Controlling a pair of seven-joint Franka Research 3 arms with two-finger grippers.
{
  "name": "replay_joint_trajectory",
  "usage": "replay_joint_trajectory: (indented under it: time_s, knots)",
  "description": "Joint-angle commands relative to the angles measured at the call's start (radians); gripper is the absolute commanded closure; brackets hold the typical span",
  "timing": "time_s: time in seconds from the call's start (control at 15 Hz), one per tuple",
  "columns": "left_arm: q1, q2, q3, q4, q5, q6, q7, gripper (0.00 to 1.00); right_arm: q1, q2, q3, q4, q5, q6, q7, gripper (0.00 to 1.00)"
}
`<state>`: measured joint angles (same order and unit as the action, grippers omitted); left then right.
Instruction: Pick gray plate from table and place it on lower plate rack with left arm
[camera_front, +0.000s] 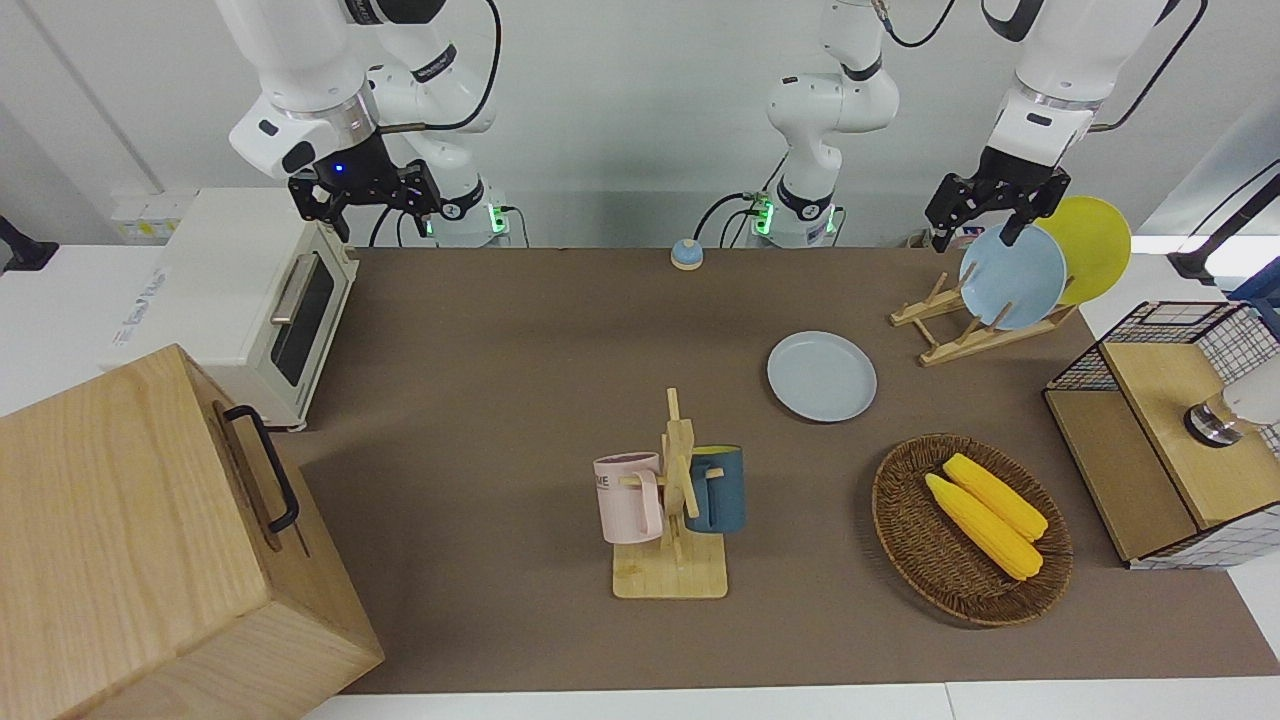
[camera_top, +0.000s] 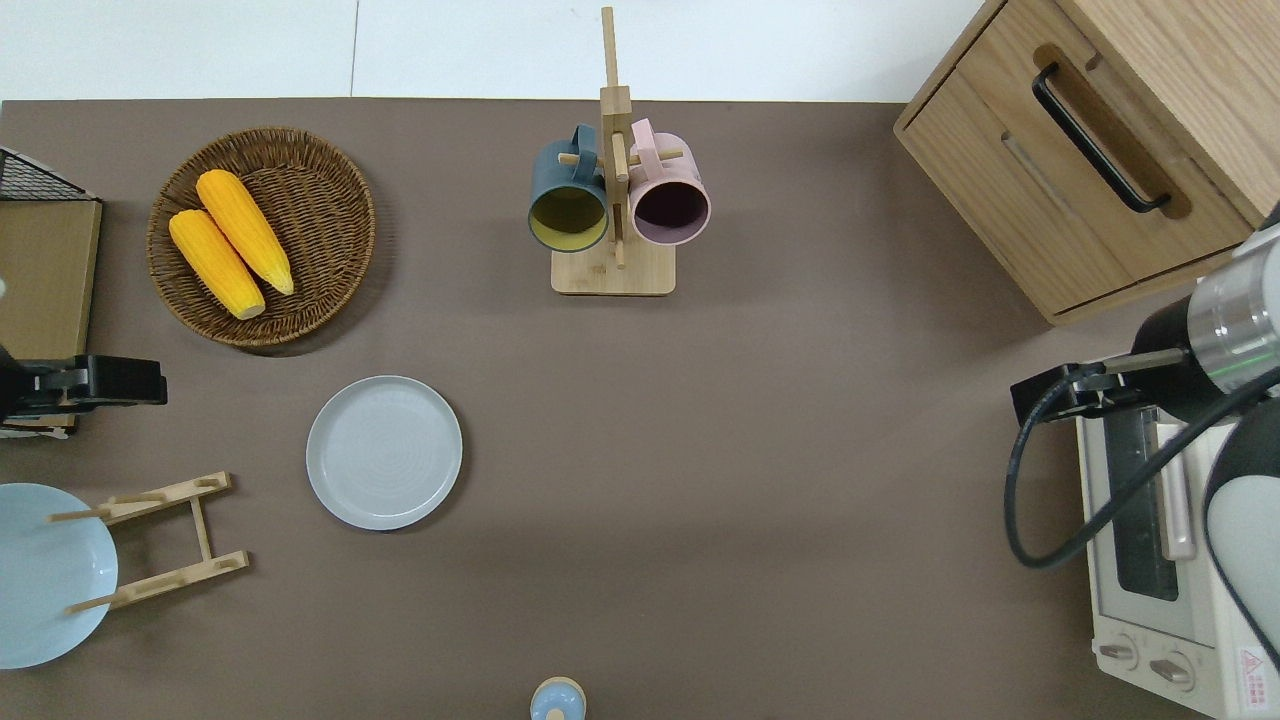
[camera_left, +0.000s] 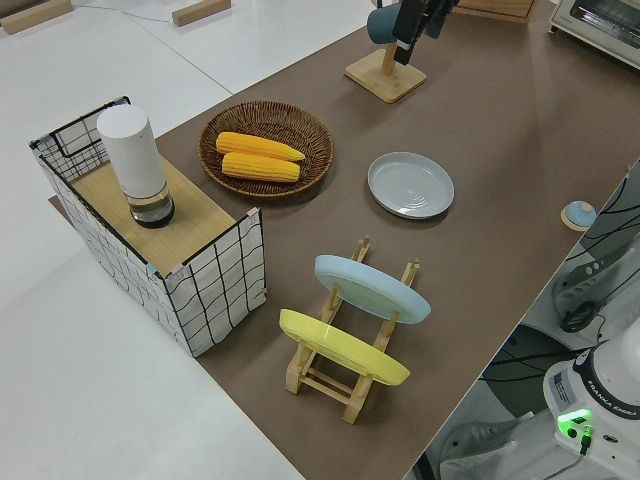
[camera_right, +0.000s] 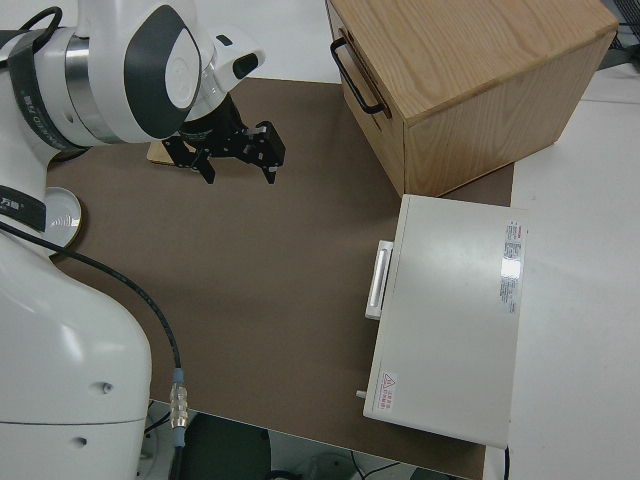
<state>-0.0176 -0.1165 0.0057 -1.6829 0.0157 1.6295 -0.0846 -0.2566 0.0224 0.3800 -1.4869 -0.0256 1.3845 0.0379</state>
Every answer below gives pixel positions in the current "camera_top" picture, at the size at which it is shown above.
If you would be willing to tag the brown wooden board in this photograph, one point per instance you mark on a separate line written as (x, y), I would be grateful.
(45, 280)

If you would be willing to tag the gray round plate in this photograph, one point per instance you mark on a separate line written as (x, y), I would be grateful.
(385, 455)

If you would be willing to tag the white toaster oven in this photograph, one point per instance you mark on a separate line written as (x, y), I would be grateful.
(1130, 640)

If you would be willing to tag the yellow corn cob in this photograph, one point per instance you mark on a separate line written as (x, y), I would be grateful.
(215, 265)
(245, 230)

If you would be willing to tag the light blue round plate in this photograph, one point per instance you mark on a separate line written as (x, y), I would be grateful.
(40, 580)

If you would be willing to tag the small wooden block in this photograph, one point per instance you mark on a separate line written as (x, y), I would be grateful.
(612, 278)

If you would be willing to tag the wooden drawer cabinet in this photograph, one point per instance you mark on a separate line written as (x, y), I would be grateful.
(1000, 170)

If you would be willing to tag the brown table mat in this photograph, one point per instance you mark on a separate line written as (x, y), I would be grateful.
(700, 450)

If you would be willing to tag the bamboo plate rack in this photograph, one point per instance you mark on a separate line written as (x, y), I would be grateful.
(215, 567)

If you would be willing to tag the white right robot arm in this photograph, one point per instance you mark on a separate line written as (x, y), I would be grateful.
(1235, 320)

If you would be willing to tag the pink mug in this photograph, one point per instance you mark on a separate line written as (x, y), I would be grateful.
(692, 176)

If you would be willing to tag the dark teal mug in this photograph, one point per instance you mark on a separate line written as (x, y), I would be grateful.
(553, 172)

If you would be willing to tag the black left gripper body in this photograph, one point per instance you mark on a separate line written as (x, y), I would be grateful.
(110, 382)

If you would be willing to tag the brown wicker basket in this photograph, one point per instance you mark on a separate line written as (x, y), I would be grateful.
(320, 210)

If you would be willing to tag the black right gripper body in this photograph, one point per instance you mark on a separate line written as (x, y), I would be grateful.
(1045, 392)

